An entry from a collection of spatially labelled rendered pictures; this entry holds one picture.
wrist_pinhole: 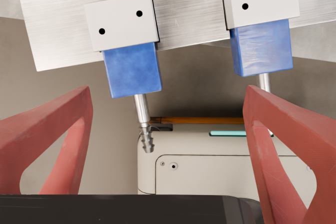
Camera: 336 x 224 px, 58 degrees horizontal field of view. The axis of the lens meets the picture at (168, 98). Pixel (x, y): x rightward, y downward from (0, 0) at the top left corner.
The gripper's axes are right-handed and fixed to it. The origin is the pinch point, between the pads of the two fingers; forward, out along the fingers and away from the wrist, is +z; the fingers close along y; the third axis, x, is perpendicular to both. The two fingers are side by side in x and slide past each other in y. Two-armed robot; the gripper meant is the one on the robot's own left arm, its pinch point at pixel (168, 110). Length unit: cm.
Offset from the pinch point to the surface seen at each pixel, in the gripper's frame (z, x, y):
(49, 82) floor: 85, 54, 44
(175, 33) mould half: 14.0, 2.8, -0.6
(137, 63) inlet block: 11.7, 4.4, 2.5
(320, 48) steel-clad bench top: 18.4, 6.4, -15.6
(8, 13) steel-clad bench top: 19.9, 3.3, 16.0
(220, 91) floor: 83, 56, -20
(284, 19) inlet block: 12.1, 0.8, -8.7
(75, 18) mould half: 14.5, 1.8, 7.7
